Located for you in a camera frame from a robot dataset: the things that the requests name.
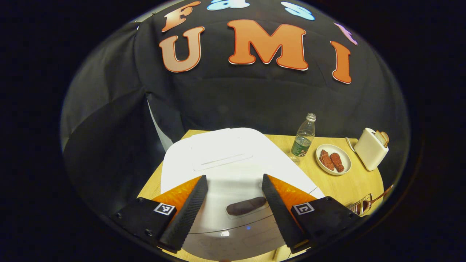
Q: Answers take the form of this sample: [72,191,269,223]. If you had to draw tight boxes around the clear plastic water bottle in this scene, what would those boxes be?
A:
[290,113,316,163]

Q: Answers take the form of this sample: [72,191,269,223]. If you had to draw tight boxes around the white toaster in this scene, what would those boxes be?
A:
[354,128,389,171]

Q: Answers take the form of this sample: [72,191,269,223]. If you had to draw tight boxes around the red meat piece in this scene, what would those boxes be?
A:
[329,152,345,173]
[319,150,335,171]

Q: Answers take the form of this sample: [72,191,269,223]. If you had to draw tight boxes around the white rice cooker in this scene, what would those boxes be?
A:
[160,127,325,261]

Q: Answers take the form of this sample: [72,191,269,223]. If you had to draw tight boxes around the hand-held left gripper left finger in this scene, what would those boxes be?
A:
[110,175,209,254]

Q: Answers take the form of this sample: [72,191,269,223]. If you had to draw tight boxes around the black backdrop cloth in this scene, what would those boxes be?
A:
[61,0,410,219]

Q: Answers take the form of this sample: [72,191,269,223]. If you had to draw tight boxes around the white round plate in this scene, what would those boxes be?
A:
[315,144,352,176]

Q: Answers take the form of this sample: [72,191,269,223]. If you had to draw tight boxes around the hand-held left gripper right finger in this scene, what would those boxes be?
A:
[261,174,363,254]

